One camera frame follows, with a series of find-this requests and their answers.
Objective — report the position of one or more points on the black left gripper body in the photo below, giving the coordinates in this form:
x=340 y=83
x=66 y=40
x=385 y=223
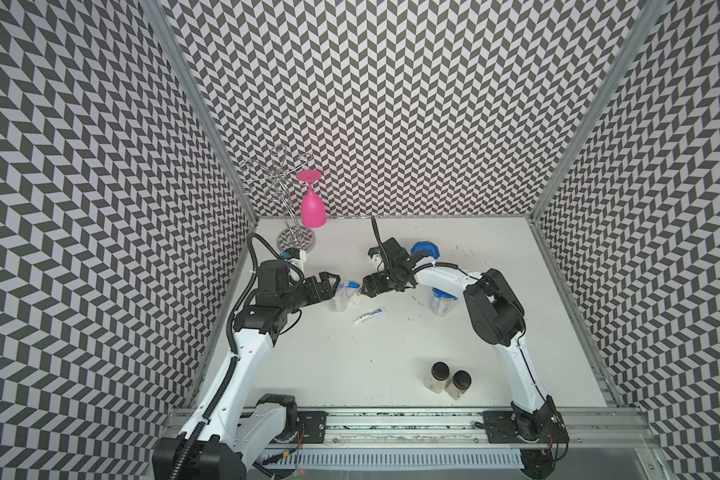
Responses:
x=306 y=293

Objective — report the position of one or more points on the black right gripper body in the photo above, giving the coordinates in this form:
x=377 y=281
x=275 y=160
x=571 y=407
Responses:
x=383 y=281

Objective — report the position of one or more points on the clear container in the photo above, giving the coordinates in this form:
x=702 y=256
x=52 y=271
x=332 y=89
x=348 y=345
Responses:
x=442 y=306
x=330 y=306

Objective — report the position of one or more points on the blue lid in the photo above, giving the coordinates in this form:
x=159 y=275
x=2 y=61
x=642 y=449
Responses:
x=443 y=295
x=427 y=248

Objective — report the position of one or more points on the small toothpaste tube front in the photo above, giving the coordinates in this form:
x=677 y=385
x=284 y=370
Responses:
x=363 y=318

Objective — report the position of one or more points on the white tube gold cap back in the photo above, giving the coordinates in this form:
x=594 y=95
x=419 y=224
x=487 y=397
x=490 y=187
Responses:
x=341 y=298

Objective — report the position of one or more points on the white tube gold cap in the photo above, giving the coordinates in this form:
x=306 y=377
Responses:
x=341 y=298
x=356 y=298

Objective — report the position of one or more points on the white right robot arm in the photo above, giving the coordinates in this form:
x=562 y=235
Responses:
x=496 y=316

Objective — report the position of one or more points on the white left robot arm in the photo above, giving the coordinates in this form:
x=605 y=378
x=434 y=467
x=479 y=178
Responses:
x=217 y=441

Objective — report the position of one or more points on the pink plastic wine glass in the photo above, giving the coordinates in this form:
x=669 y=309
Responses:
x=313 y=211

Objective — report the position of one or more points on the black cap jar left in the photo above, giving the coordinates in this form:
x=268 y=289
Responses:
x=437 y=377

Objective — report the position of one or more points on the black cap jar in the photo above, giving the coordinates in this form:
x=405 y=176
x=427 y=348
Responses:
x=437 y=377
x=458 y=384

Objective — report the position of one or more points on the black cap jar right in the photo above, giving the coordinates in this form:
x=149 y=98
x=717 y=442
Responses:
x=458 y=384

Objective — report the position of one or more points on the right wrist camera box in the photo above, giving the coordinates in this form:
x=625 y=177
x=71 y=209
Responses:
x=375 y=258

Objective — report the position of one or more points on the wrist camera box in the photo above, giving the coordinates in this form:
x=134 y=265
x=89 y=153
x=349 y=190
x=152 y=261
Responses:
x=375 y=258
x=296 y=257

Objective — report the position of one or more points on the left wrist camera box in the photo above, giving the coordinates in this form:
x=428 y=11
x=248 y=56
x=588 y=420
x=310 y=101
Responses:
x=296 y=257

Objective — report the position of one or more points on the aluminium left corner post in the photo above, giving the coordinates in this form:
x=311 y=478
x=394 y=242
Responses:
x=155 y=14

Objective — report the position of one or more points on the aluminium corner post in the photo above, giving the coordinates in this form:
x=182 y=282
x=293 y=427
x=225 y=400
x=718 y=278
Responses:
x=155 y=14
x=635 y=39

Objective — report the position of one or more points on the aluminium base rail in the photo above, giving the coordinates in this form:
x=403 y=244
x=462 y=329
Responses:
x=469 y=438

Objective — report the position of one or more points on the aluminium right corner post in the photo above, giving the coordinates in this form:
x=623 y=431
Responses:
x=635 y=39

